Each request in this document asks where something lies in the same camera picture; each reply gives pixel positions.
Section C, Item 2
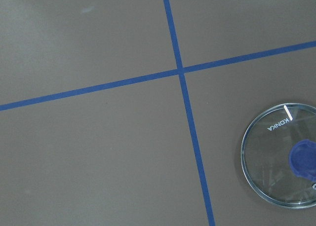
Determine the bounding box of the glass lid blue knob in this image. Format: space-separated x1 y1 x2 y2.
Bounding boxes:
240 103 316 209

